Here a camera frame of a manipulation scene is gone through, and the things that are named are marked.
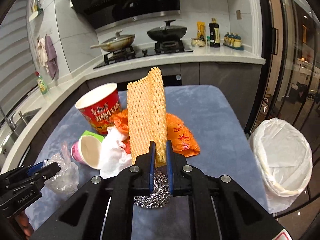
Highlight orange plastic bag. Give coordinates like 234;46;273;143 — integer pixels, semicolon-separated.
112;109;201;158

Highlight clear plastic bag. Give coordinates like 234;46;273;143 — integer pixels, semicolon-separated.
43;141;79;196

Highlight steel wool scrubber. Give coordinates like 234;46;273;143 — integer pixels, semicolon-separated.
134;169;170;209

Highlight white tissue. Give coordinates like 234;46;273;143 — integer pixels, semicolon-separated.
99;126;132;179

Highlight pink white paper cup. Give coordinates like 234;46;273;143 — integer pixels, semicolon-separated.
71;135;101;170

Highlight orange foam fruit net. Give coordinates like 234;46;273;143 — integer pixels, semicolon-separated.
127;67;168;167

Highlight green paper carton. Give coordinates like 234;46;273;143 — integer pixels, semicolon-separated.
81;130;104;142

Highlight steel kitchen faucet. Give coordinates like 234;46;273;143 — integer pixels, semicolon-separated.
0;107;28;132

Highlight white lined trash bin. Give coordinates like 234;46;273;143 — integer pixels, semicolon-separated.
248;118;313;213

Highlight person's left hand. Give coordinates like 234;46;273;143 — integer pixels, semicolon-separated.
15;211;34;239

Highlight red instant noodle cup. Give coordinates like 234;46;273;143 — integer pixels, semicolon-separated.
75;82;121;135

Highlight green dish soap bottle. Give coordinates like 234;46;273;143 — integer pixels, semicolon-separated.
35;72;48;95

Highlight black gas stove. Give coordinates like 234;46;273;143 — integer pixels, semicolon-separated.
93;40;193;69

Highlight beige wok with lid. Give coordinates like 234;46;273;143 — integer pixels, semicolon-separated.
90;29;135;52

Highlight purple hanging towel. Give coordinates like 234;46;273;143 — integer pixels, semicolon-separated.
44;35;59;80

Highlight black wok with lid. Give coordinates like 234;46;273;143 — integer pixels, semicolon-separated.
146;20;187;42

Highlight cream hanging towel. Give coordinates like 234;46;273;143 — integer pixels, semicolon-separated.
37;37;49;73

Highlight yellow noodle packet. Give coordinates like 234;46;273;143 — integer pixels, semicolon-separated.
197;21;206;41

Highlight dark soy sauce bottle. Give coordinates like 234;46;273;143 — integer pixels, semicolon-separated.
209;18;220;48

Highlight teal spice jar set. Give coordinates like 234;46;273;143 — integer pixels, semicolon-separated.
223;33;244;51

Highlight black range hood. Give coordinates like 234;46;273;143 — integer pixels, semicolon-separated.
71;0;180;29

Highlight wall utensil rack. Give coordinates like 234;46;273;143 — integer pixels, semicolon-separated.
28;0;43;22

